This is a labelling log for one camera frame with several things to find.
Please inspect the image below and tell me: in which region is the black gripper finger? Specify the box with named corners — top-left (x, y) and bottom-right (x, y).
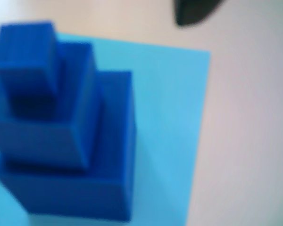
top-left (174, 0), bottom-right (225, 26)

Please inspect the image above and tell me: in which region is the small blue cube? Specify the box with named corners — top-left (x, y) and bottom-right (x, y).
top-left (0, 41), bottom-right (102, 170)

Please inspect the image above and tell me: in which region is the medium blue cube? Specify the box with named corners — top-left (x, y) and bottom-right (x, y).
top-left (0, 70), bottom-right (138, 223)

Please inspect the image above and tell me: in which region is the tiny blue cube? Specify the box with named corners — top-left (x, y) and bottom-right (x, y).
top-left (0, 20), bottom-right (62, 118)

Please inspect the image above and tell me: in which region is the blue paper square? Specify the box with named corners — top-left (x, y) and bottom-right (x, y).
top-left (0, 32), bottom-right (212, 226)

